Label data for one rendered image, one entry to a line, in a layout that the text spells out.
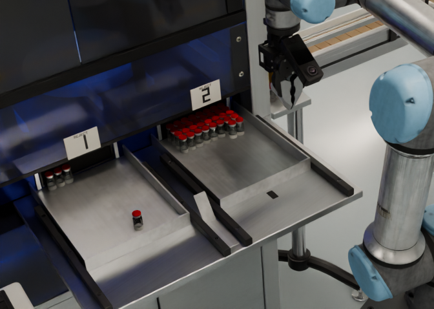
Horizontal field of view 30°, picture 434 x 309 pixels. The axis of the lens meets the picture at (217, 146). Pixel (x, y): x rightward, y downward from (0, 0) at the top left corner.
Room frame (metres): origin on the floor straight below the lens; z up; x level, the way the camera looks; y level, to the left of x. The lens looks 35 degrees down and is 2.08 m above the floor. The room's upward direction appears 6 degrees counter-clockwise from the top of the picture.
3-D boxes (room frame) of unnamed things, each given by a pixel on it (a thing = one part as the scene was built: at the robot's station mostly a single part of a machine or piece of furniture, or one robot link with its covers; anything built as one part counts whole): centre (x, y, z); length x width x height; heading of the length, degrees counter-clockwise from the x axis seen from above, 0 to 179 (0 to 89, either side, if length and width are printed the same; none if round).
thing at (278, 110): (1.93, -0.18, 0.87); 0.14 x 0.13 x 0.02; 28
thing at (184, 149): (1.74, 0.02, 0.90); 0.18 x 0.02 x 0.05; 119
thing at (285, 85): (1.55, -0.15, 1.13); 0.06 x 0.03 x 0.09; 28
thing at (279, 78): (1.53, -0.16, 1.17); 0.05 x 0.02 x 0.09; 118
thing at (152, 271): (1.52, 0.09, 0.87); 0.70 x 0.48 x 0.02; 118
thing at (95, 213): (1.50, 0.27, 0.90); 0.34 x 0.26 x 0.04; 28
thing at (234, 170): (1.66, -0.03, 0.90); 0.34 x 0.26 x 0.04; 29
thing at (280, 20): (1.55, -0.16, 1.32); 0.08 x 0.08 x 0.05
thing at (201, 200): (1.39, 0.02, 0.91); 0.14 x 0.03 x 0.06; 28
